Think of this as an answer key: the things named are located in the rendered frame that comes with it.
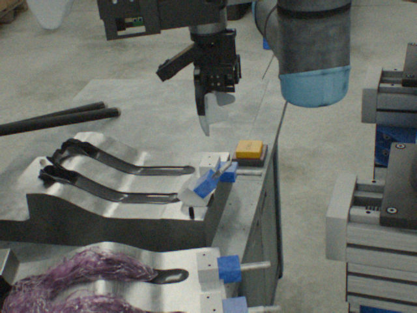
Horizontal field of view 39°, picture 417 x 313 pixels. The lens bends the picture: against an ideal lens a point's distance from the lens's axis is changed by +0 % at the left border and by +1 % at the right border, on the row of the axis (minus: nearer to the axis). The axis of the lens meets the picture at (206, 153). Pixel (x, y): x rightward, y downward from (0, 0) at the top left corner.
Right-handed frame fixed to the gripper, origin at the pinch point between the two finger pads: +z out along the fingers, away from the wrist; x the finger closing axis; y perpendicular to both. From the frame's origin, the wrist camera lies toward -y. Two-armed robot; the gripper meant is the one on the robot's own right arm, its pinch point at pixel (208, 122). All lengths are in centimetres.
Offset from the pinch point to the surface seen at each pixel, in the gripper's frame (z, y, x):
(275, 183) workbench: 57, 3, 64
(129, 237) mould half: 17.3, -14.0, -17.8
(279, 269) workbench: 94, 3, 62
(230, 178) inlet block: 12.1, 4.2, -2.2
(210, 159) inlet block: 9.2, -0.6, 0.5
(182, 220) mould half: 12.3, -2.1, -17.8
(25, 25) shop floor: 101, -279, 379
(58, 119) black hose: 14, -51, 26
